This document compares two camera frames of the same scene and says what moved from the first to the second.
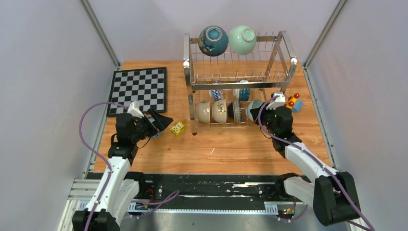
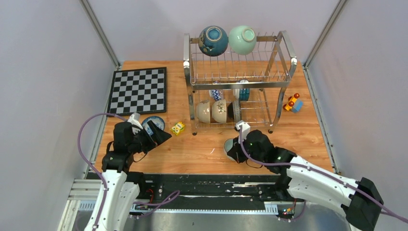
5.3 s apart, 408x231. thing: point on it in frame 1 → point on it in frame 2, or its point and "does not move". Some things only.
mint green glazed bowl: x=242 y=39 does not move
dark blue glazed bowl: x=213 y=40 does not move
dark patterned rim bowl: x=234 y=110 does not move
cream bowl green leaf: x=219 y=111 does not move
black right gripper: x=263 y=111 → x=235 y=151
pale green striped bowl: x=253 y=104 → x=227 y=146
